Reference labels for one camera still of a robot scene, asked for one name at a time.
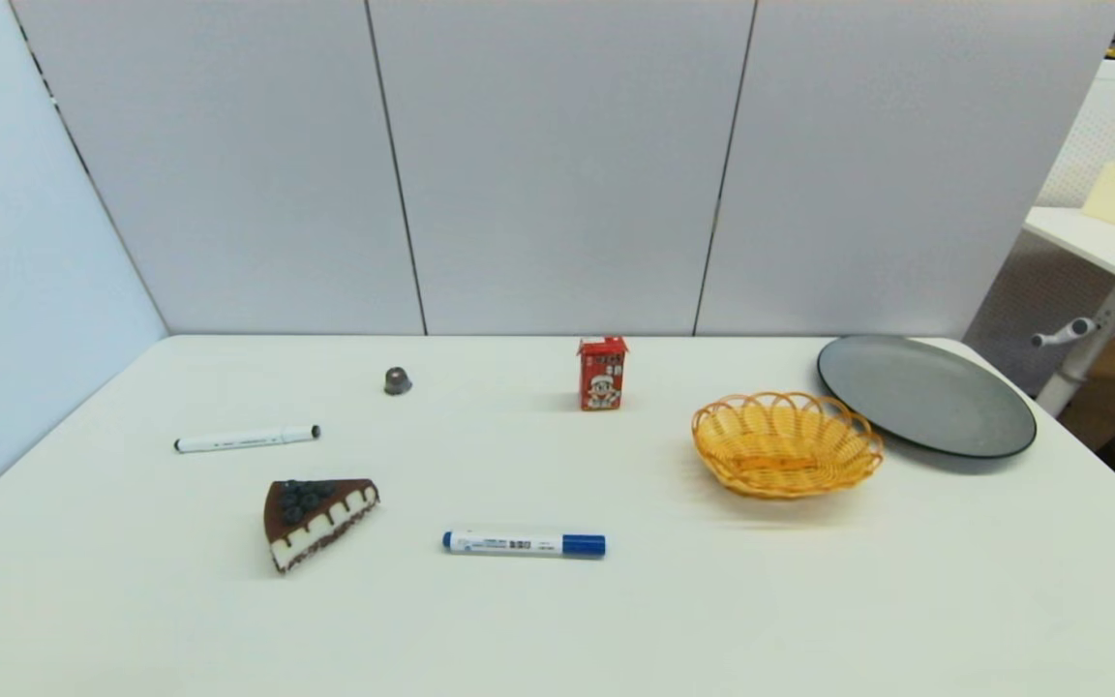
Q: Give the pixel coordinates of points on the white marker with black caps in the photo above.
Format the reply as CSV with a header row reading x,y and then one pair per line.
x,y
248,439

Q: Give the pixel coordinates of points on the white marker with blue cap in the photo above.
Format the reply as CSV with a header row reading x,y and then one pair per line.
x,y
509,543

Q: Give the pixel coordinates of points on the red milk carton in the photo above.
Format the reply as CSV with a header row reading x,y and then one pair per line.
x,y
602,373

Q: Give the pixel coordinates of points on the yellow wicker basket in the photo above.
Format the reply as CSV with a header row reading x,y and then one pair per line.
x,y
785,445

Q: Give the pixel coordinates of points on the chocolate blueberry cake slice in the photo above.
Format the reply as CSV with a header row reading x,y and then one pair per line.
x,y
311,523

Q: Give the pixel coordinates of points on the dark grey round plate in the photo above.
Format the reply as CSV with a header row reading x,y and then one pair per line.
x,y
925,397

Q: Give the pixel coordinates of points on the white side table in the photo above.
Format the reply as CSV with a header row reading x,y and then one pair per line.
x,y
1090,242

